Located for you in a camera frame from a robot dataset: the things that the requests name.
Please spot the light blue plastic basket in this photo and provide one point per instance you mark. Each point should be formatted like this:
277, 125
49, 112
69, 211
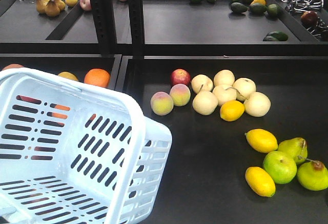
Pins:
76, 153

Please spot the peach right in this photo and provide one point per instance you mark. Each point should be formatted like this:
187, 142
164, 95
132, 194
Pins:
180, 94

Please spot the red peach apple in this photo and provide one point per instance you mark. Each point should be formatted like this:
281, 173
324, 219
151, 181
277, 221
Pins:
180, 76

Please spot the white pear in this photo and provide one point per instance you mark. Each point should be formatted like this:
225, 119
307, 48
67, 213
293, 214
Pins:
205, 102

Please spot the yellow lemon centre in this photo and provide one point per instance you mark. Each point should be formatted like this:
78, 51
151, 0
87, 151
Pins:
231, 110

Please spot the yellow lemon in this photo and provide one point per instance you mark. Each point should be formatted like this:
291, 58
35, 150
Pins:
261, 140
260, 181
231, 110

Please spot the large orange far right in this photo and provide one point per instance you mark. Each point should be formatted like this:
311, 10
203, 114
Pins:
97, 77

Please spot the black wooden display stand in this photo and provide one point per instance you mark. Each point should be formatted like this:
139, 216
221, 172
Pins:
78, 64

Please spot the black upper tray shelf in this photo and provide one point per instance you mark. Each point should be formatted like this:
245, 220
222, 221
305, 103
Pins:
170, 27

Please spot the yellow round citrus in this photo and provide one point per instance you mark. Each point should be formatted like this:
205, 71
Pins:
68, 75

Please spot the yellow lemon right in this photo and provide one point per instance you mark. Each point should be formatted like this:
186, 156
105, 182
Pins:
261, 140

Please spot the yellow lemon bottom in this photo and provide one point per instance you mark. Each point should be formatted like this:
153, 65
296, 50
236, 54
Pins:
260, 181

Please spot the green apple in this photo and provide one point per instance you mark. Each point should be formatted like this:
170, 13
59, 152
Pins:
280, 166

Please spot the green pear upper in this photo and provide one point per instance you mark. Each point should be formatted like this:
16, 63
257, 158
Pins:
296, 148

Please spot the green pear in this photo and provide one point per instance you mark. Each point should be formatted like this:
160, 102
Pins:
296, 148
312, 175

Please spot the brown pear middle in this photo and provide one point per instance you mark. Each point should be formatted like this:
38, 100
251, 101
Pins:
54, 8

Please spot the small orange lower right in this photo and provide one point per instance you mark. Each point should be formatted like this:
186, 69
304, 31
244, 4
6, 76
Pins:
12, 66

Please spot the brown pear left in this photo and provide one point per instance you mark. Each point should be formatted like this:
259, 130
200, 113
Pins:
41, 5

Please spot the green pear lower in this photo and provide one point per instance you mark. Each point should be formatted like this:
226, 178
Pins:
312, 175

